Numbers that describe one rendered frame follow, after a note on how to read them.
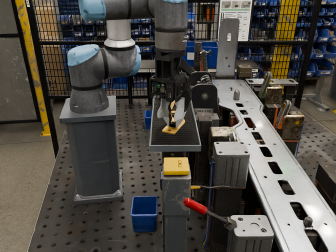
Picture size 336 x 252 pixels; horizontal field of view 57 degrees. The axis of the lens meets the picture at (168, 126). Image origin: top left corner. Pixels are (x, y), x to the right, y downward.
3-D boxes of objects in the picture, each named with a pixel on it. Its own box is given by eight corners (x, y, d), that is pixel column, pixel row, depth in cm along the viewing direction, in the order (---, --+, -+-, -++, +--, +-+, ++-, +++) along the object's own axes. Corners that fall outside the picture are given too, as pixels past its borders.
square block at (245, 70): (246, 121, 202) (252, 67, 186) (234, 121, 202) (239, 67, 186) (243, 116, 209) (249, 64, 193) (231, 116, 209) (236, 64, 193)
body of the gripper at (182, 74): (148, 100, 76) (147, 51, 71) (163, 90, 83) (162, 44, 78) (177, 105, 73) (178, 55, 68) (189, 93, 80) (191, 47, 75)
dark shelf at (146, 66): (260, 72, 197) (261, 68, 195) (119, 73, 196) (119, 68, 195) (251, 63, 216) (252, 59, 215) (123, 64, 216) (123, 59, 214)
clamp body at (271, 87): (277, 147, 172) (288, 88, 157) (256, 147, 172) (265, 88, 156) (272, 139, 180) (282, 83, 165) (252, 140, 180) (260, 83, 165)
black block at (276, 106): (277, 160, 160) (287, 108, 147) (257, 160, 160) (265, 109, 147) (273, 152, 168) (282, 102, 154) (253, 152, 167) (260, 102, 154)
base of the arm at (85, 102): (67, 115, 114) (63, 89, 110) (72, 100, 128) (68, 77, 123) (108, 112, 117) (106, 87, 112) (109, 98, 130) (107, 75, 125)
